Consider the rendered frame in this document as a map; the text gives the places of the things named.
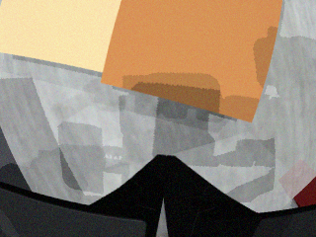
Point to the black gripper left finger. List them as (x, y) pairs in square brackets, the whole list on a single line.
[(130, 211)]

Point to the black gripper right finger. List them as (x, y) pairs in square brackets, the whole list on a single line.
[(194, 208)]

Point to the red cube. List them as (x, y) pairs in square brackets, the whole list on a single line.
[(307, 196)]

